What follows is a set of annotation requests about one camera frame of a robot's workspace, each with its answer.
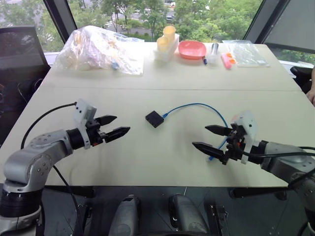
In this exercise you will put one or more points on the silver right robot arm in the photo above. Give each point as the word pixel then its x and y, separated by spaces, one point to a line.
pixel 280 159

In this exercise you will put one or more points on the dark window frame pillar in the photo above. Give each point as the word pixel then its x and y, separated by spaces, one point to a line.
pixel 256 19
pixel 61 17

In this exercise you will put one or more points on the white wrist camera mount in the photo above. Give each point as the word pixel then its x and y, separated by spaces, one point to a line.
pixel 249 123
pixel 83 109

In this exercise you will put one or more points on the white plastic cup holder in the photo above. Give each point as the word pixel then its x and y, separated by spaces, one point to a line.
pixel 167 52

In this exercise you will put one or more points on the clear cup with silver cylinder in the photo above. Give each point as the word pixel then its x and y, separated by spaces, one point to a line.
pixel 213 52

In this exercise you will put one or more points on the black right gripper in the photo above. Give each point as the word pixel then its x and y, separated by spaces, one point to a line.
pixel 233 147

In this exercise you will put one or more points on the pink plastic bowl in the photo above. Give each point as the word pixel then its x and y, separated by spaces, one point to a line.
pixel 192 49

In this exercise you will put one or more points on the bystander bare hand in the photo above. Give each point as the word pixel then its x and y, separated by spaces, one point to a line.
pixel 312 94

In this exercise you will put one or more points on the black table frame bar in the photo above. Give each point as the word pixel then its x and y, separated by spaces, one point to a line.
pixel 258 192

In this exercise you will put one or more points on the black chair beside bystander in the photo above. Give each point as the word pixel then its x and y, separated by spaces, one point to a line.
pixel 301 76

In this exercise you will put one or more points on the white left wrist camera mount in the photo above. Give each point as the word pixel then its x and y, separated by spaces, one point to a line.
pixel 83 109

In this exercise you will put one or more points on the black metal bracket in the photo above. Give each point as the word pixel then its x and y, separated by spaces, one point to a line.
pixel 217 218

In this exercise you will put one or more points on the pink and orange toy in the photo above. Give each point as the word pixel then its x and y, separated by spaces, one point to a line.
pixel 227 60

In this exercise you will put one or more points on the dark rounded grey shape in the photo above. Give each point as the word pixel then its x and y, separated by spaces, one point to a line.
pixel 125 216
pixel 187 216

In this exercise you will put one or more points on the large clear plastic bag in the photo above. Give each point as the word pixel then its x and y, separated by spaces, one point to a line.
pixel 93 51

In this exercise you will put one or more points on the yellow plastic cup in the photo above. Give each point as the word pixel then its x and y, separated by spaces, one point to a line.
pixel 163 44
pixel 169 33

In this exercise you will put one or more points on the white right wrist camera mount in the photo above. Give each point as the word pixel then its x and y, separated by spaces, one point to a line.
pixel 249 123

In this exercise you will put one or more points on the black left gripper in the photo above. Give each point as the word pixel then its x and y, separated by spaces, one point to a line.
pixel 94 134

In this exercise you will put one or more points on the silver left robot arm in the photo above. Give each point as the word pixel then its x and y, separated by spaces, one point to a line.
pixel 37 152

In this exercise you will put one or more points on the small black box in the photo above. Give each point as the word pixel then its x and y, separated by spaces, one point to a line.
pixel 154 119

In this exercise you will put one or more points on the black office chair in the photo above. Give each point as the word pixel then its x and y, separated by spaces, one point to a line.
pixel 19 68

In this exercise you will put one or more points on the clear zip bag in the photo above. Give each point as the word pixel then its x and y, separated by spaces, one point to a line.
pixel 248 54

